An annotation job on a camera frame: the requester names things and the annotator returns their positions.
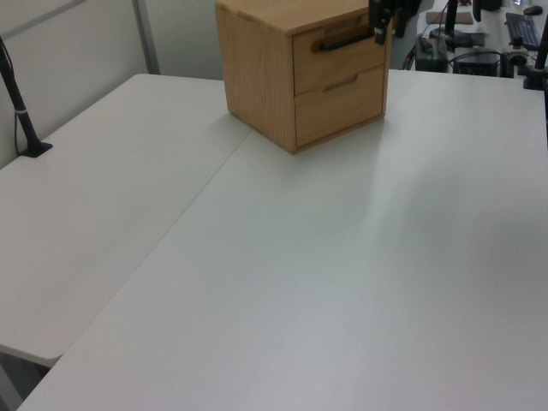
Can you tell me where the light wooden drawer cabinet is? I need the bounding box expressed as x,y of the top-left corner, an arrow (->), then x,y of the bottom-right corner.
215,0 -> 393,156

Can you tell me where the dark electronics box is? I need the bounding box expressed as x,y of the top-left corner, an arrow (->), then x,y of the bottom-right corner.
415,34 -> 450,70

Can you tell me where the black pole stand round base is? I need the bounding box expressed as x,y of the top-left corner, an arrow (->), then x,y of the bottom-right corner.
430,0 -> 474,49

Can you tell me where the black camera stand pole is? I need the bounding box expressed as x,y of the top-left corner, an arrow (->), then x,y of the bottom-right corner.
0,36 -> 54,160

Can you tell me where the black computer keyboard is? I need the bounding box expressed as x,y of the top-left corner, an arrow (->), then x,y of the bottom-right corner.
504,11 -> 544,49

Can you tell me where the black desktop device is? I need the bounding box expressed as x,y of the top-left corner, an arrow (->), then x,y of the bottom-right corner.
454,50 -> 503,76

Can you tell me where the black clamped camera stand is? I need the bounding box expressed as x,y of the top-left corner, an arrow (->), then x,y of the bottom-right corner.
520,0 -> 548,92

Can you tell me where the wooden drawer with cutout grip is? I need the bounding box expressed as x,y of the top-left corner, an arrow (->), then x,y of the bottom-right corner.
294,64 -> 385,150

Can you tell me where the brown desk mat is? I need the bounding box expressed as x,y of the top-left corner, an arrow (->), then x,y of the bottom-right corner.
426,11 -> 474,26

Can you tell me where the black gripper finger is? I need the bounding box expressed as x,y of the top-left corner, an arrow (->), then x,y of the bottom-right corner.
392,4 -> 408,39
368,0 -> 393,46

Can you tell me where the black bar drawer handle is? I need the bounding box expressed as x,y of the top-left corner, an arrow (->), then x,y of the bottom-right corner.
319,32 -> 378,53

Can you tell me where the wooden drawer with black handle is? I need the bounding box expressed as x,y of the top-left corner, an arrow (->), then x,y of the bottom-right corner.
291,15 -> 391,96

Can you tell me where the grey metal partition post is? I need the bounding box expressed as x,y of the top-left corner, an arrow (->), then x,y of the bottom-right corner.
131,0 -> 162,76

